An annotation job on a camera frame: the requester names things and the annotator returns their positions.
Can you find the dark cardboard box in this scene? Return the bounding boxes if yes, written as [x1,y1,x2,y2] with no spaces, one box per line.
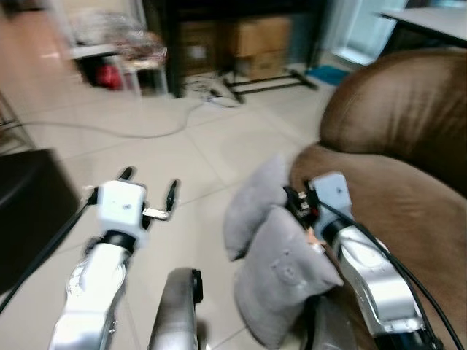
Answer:
[179,20,234,77]

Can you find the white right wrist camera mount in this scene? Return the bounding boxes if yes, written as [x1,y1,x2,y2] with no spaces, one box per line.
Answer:
[309,171,353,224]

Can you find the black shelf stand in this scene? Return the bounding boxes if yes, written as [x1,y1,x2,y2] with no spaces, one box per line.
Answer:
[142,0,333,104]

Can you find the blue floor mat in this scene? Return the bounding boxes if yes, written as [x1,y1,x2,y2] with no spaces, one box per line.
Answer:
[308,64,352,86]

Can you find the small grey pillow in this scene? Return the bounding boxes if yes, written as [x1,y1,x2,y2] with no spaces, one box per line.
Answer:
[222,154,294,263]

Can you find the red object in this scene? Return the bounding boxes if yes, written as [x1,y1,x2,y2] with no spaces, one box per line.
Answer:
[95,63,125,91]

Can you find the brown leather sofa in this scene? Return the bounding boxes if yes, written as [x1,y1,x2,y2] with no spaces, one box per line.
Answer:
[287,47,467,350]

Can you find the grey table top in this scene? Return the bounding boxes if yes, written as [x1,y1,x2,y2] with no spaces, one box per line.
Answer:
[378,7,467,42]

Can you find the large cardboard box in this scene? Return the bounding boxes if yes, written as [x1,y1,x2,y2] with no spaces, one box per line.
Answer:
[232,16,294,81]

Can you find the grey robot left leg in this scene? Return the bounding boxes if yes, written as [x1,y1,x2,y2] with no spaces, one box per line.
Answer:
[148,268,206,350]

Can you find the black low furniture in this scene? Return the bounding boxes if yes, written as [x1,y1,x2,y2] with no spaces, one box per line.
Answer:
[0,148,82,294]

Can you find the large grey pillow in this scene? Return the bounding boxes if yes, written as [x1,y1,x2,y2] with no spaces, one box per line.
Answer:
[233,206,344,350]

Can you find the white small table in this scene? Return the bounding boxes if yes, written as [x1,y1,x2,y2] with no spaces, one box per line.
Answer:
[69,42,170,99]

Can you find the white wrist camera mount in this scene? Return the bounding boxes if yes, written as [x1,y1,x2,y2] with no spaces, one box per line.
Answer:
[309,171,353,224]
[96,180,151,235]

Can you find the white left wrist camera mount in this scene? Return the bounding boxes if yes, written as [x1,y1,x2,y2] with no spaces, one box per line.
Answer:
[96,180,151,235]

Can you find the grey floor cable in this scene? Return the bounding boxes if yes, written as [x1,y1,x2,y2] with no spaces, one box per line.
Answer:
[0,91,242,143]

